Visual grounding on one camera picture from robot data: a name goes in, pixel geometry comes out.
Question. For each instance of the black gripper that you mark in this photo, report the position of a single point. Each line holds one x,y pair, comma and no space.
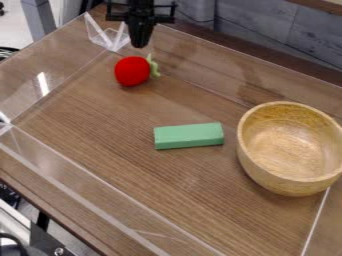
141,9

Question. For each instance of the red plush fruit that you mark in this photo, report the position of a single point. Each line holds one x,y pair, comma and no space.
134,70

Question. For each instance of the wooden bowl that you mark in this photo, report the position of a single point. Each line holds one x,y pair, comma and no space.
289,146

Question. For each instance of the green rectangular block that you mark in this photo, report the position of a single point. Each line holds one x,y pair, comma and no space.
185,136

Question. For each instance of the grey table leg post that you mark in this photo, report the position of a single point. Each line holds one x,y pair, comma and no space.
40,17

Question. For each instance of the clear acrylic tray wall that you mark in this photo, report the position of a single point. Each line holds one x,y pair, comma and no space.
78,151

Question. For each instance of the black clamp bracket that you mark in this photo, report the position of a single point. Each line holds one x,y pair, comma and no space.
24,244

